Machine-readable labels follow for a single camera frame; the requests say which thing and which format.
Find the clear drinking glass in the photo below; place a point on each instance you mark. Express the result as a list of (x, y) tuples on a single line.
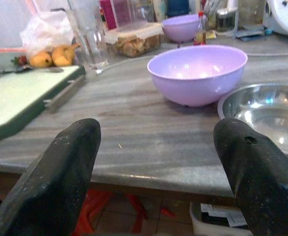
[(88, 37)]

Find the small lilac plastic bowl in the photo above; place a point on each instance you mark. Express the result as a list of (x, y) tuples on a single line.
[(181, 28)]

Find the red strawberry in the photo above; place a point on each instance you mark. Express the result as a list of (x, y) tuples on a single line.
[(20, 60)]

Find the clear food container with lid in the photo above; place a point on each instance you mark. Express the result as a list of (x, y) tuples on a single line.
[(135, 40)]

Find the large lilac plastic bowl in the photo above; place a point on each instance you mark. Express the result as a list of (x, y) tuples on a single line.
[(198, 76)]

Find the metal tin can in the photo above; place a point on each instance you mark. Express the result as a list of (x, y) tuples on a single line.
[(226, 19)]

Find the white plastic bag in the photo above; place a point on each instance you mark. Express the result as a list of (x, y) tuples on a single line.
[(47, 30)]

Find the red plastic stool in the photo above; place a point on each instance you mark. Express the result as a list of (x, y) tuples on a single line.
[(104, 211)]

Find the small sauce bottle red cap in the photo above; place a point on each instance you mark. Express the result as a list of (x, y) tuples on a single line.
[(201, 30)]

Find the pink transparent box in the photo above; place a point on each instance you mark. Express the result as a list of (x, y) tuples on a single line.
[(124, 12)]

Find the white appliance with print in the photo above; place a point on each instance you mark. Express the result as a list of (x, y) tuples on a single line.
[(285, 16)]

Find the green cutting board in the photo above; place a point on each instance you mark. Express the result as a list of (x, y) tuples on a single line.
[(18, 98)]

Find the yellow mango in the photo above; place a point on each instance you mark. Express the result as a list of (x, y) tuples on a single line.
[(63, 55), (41, 59)]

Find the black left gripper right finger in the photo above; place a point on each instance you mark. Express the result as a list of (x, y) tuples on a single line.
[(262, 179)]

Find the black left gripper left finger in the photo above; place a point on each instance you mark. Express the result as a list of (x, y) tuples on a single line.
[(53, 182)]

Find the stainless steel bowl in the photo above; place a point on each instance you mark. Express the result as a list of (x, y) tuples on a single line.
[(267, 115)]

